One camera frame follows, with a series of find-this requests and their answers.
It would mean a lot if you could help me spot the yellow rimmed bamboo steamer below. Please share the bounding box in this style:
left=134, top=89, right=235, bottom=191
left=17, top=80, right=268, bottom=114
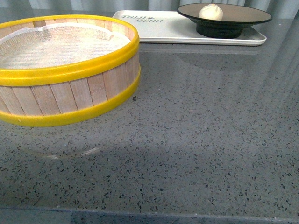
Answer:
left=0, top=14, right=141, bottom=127

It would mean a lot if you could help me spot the white bear print tray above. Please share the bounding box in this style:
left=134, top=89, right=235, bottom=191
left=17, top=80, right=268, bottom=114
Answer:
left=113, top=10, right=267, bottom=46

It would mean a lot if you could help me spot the white mesh steamer liner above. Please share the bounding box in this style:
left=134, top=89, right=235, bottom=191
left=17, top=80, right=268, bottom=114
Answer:
left=0, top=22, right=130, bottom=69

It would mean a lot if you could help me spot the white steamed bun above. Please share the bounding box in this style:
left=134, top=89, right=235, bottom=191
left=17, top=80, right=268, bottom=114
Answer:
left=199, top=4, right=223, bottom=21

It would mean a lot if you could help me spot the brown plate with black rim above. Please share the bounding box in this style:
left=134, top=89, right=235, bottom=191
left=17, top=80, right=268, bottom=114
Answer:
left=177, top=3, right=272, bottom=39

